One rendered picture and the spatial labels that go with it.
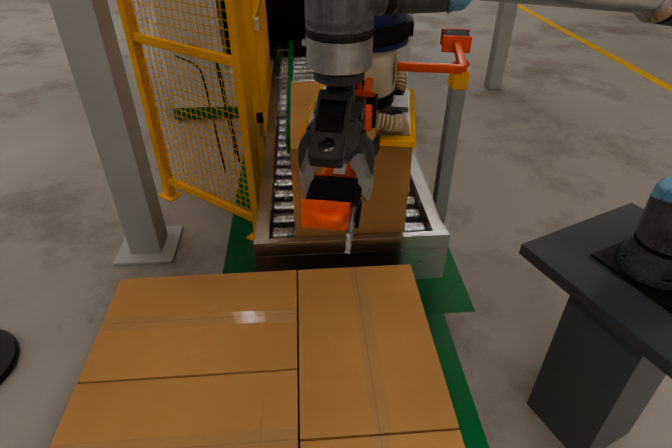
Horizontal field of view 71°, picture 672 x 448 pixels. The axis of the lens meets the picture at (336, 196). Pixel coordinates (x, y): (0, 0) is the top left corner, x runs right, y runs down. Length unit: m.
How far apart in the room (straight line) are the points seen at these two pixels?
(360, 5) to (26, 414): 1.99
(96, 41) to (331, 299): 1.38
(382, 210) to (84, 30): 1.36
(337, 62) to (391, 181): 1.03
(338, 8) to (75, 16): 1.67
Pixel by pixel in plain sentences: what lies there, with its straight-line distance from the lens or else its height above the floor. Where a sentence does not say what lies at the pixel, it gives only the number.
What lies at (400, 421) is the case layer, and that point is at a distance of 1.32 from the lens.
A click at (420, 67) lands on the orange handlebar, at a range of 1.31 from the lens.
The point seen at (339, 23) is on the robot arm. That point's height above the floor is 1.53.
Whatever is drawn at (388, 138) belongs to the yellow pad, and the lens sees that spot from 1.17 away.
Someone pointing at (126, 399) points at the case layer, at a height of 0.54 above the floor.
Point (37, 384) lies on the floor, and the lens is 2.34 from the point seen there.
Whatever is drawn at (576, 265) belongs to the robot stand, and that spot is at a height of 0.75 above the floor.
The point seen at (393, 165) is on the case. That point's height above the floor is 0.87.
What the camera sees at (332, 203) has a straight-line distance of 0.70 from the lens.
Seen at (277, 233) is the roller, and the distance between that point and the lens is 1.82.
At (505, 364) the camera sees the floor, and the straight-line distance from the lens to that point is 2.19.
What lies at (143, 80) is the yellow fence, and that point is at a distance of 2.80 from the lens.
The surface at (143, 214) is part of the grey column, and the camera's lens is 2.55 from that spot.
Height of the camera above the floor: 1.68
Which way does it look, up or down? 34 degrees down
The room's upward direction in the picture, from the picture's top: straight up
